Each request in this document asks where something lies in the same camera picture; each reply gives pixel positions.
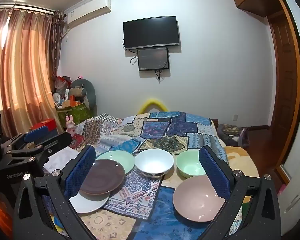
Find red plastic bag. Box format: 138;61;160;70
55;76;72;93

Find orange curtain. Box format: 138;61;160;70
0;5;58;140

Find orange printed clothing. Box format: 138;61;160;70
0;187;14;240

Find patchwork printed blanket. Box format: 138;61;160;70
42;110;243;240

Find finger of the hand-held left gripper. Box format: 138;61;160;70
5;132;72;167
0;126;50;153

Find dark blue box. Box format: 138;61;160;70
44;126;58;137

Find brown plate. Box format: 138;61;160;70
79;159;125;195

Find pink rabbit toy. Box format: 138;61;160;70
66;115;77;133

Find yellow curved tube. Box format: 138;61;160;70
137;99;168;115

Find small black wall monitor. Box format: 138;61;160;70
137;47;170;71

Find black hanging cable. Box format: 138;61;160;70
154;69;165;83

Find grey plush toy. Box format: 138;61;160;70
71;79;96;110

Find green bowl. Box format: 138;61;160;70
176;150;207;179

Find red box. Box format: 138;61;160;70
29;118;56;132

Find patterned bag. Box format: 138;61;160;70
217;124;249;147

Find green plate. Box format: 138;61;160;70
96;150;135;175

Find green storage box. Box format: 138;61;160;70
56;102;94;130

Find white appliance with bottles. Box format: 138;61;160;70
280;145;300;235

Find white bowl with dark spots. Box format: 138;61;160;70
135;149;175;178

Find yellow fleece blanket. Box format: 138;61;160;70
225;146;253;180

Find white air conditioner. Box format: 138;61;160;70
66;0;111;27

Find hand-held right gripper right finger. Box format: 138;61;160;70
199;145;282;240

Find brown patterned curtain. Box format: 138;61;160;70
50;10;66;80

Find large black wall television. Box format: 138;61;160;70
123;15;180;50

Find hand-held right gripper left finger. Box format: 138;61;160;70
14;145;108;240

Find wooden door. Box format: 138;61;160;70
266;12;300;167

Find white plate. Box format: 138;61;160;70
69;190;110;214

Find white paper sheets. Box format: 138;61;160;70
44;146;79;173

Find pink bowl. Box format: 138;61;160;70
172;175;227;222

